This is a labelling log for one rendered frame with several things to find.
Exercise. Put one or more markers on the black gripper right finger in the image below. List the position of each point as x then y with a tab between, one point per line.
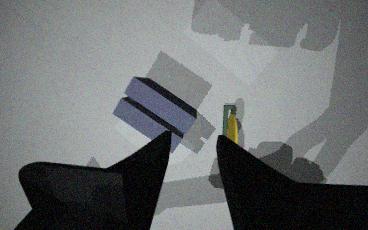
261	198

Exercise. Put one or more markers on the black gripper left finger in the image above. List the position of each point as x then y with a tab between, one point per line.
129	189

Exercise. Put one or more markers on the gold coin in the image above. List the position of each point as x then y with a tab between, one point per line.
232	129

